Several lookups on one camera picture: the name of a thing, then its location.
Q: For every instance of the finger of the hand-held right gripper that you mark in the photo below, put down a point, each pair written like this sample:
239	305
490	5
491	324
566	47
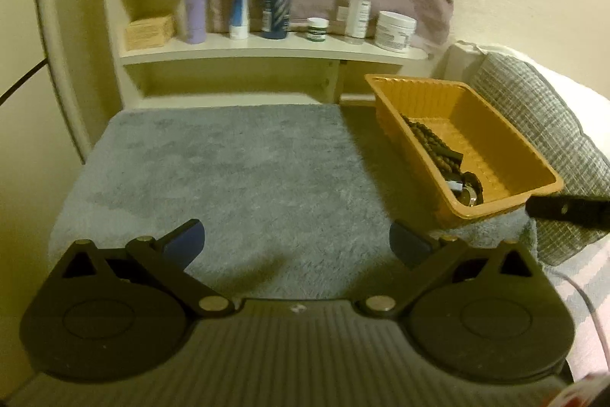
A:
567	209

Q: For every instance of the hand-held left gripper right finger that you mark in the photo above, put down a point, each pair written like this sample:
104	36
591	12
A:
405	241

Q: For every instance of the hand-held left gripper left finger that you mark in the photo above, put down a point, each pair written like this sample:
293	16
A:
187	241

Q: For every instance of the orange plastic tray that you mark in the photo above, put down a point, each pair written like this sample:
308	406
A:
505	149

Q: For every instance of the black rectangular case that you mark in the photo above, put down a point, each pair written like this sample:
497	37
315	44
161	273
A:
456	158

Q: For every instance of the pink striped cloth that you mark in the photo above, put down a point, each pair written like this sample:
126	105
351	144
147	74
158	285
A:
586	273

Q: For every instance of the grey fluffy mat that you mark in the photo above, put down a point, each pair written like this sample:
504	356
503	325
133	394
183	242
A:
248	178

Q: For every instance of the grey checkered pillow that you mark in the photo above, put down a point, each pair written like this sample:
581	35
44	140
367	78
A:
538	121

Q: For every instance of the red and white packet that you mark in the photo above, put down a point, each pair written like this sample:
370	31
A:
588	390

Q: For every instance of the white pillow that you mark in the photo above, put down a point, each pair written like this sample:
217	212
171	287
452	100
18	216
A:
460	59

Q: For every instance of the cream shelf unit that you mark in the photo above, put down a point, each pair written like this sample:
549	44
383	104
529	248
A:
267	49

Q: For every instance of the white cream jar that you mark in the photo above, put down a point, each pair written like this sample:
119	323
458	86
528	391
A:
394	31

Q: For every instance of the small cardboard box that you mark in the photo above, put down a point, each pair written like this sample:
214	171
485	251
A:
148	31

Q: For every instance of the small green jar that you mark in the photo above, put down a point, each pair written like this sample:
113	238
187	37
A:
317	30

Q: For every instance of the purple tube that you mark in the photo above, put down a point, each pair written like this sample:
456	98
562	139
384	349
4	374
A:
196	9

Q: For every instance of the clear spray bottle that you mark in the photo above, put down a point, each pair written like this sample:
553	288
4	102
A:
358	9

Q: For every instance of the cream arched frame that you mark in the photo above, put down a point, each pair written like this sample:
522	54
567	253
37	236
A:
59	54

